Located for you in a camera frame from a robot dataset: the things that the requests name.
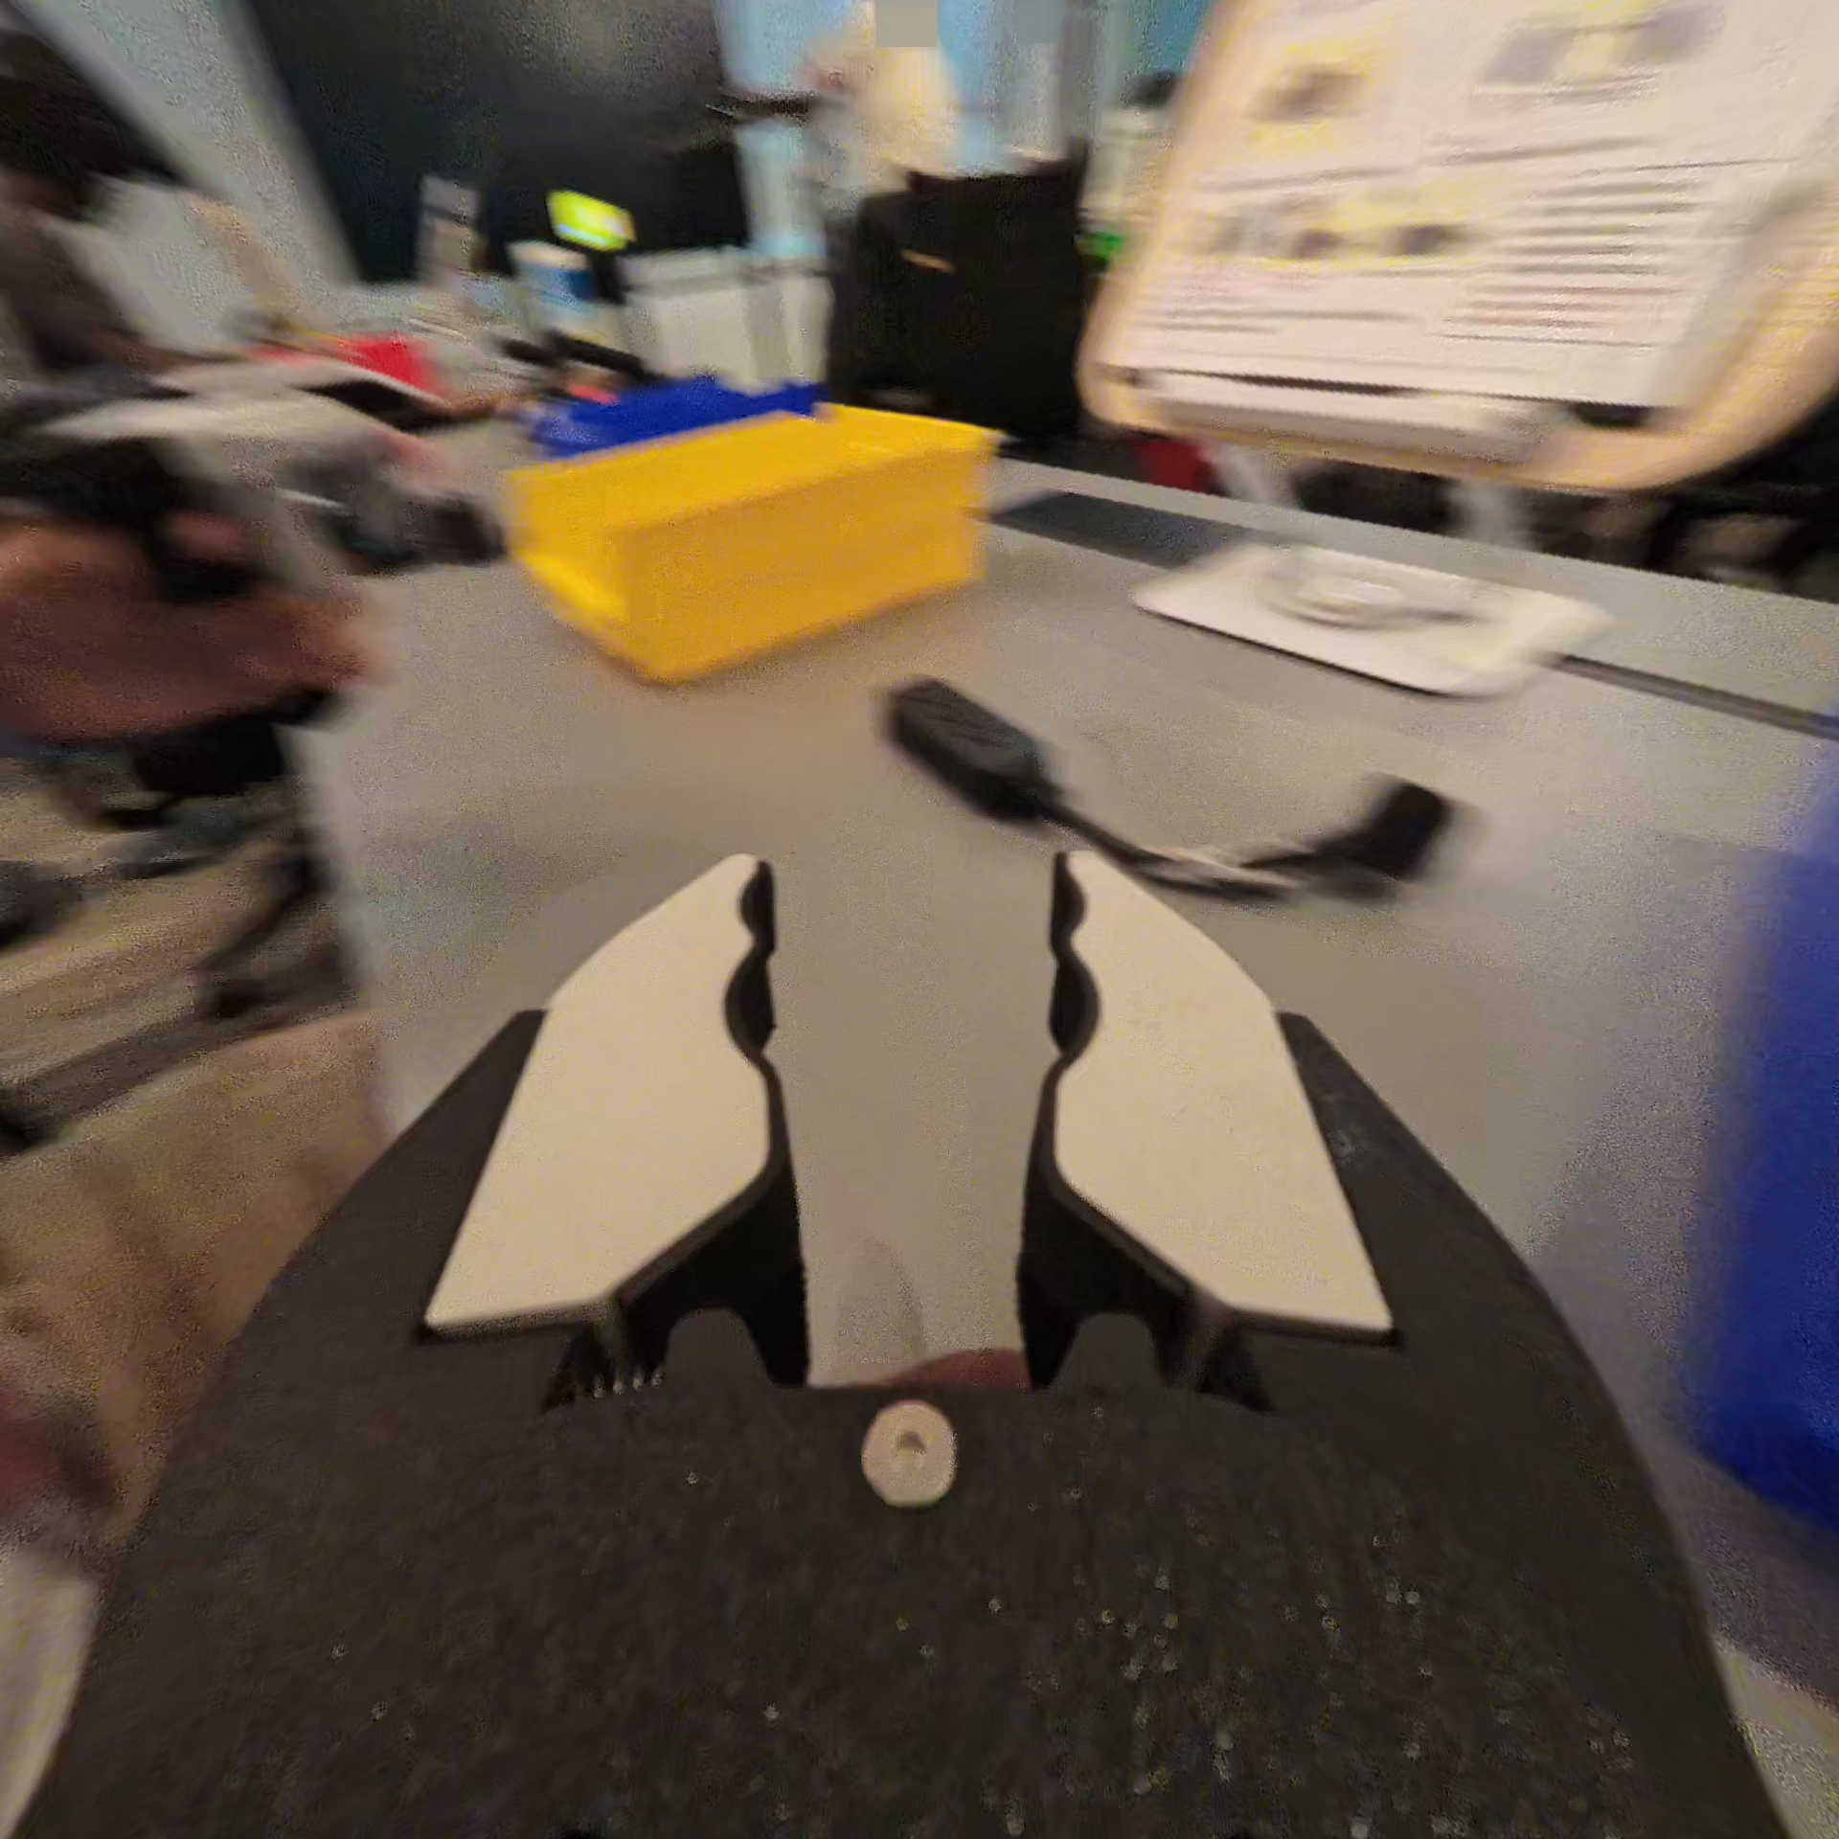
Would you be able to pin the white wipes canister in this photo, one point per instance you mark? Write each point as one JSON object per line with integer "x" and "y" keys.
{"x": 553, "y": 290}

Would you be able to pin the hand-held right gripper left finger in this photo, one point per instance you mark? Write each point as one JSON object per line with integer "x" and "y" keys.
{"x": 617, "y": 1137}

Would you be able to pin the grey desk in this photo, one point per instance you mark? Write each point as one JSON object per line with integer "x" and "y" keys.
{"x": 716, "y": 776}

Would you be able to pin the wooden board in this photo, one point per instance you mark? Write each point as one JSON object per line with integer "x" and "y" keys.
{"x": 1697, "y": 446}

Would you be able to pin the black power strip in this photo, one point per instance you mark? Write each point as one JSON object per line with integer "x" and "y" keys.
{"x": 961, "y": 734}

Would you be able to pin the yellow plastic bin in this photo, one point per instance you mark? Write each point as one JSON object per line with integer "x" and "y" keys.
{"x": 777, "y": 562}

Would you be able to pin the person's left hand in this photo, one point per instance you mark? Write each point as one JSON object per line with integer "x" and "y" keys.
{"x": 113, "y": 645}

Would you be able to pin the person's tan trousers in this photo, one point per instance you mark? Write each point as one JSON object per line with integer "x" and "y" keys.
{"x": 185, "y": 1264}

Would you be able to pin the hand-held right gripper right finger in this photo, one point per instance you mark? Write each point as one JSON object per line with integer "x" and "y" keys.
{"x": 1192, "y": 1137}

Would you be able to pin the red plastic bin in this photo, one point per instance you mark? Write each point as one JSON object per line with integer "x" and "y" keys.
{"x": 395, "y": 368}

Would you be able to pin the large black wall monitor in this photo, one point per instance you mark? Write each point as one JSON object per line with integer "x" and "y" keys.
{"x": 432, "y": 115}

